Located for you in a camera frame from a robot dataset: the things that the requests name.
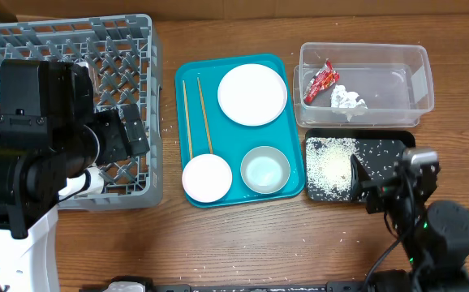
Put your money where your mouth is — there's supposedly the white rice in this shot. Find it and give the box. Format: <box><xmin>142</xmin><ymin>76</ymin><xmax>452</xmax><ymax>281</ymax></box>
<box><xmin>306</xmin><ymin>136</ymin><xmax>402</xmax><ymax>200</ymax></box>

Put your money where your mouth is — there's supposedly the white paper cup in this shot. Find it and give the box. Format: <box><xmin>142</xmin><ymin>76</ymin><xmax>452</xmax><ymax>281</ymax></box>
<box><xmin>58</xmin><ymin>167</ymin><xmax>104</xmax><ymax>200</ymax></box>

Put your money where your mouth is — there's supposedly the white tissue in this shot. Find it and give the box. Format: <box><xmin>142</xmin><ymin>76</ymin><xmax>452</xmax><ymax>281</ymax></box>
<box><xmin>330</xmin><ymin>85</ymin><xmax>368</xmax><ymax>122</ymax></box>

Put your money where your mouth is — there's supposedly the grey-green bowl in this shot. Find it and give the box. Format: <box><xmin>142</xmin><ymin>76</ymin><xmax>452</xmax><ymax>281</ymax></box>
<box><xmin>240</xmin><ymin>146</ymin><xmax>291</xmax><ymax>195</ymax></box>

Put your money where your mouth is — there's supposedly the red snack wrapper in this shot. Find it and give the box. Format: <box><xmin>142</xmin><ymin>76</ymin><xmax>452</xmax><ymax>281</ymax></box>
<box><xmin>303</xmin><ymin>59</ymin><xmax>340</xmax><ymax>105</ymax></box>

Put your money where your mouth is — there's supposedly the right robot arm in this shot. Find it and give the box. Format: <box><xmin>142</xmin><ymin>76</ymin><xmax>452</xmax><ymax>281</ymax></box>
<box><xmin>351</xmin><ymin>148</ymin><xmax>469</xmax><ymax>291</ymax></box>

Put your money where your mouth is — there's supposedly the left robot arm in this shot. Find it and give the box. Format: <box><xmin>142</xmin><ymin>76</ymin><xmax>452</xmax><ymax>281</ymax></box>
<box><xmin>0</xmin><ymin>59</ymin><xmax>150</xmax><ymax>291</ymax></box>

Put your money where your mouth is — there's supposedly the grey dishwasher rack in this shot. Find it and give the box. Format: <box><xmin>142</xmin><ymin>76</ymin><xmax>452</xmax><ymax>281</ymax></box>
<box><xmin>0</xmin><ymin>14</ymin><xmax>163</xmax><ymax>211</ymax></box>

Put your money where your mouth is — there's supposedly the black tray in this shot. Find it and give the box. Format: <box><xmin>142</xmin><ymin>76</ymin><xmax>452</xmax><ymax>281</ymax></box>
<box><xmin>305</xmin><ymin>128</ymin><xmax>415</xmax><ymax>202</ymax></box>

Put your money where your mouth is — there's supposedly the small pink plate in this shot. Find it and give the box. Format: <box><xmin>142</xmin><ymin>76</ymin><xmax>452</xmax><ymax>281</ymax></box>
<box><xmin>182</xmin><ymin>154</ymin><xmax>233</xmax><ymax>204</ymax></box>

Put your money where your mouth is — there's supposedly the clear plastic bin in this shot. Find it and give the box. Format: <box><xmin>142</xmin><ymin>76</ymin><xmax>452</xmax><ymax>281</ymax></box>
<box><xmin>293</xmin><ymin>42</ymin><xmax>435</xmax><ymax>128</ymax></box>

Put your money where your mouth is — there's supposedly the teal plastic tray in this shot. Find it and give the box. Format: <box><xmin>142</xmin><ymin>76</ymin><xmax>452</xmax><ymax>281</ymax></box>
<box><xmin>174</xmin><ymin>54</ymin><xmax>306</xmax><ymax>208</ymax></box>

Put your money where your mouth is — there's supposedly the large white plate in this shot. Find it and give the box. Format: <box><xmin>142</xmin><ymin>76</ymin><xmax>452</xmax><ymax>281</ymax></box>
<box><xmin>217</xmin><ymin>63</ymin><xmax>288</xmax><ymax>127</ymax></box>

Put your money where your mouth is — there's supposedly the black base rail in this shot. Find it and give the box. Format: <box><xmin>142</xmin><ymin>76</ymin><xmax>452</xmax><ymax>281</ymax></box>
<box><xmin>79</xmin><ymin>276</ymin><xmax>364</xmax><ymax>292</ymax></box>

